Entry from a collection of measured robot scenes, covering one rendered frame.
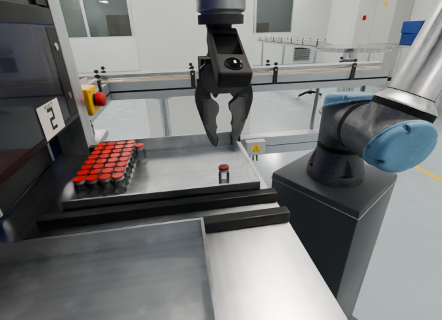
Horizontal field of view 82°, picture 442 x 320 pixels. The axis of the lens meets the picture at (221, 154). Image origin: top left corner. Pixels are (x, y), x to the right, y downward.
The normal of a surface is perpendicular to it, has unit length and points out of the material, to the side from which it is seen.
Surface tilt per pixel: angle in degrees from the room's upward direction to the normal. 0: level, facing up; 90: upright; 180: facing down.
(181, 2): 90
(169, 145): 90
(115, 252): 0
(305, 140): 90
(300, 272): 0
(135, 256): 0
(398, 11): 90
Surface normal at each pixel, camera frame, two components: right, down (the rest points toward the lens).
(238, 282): -0.02, -0.90
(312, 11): 0.17, 0.43
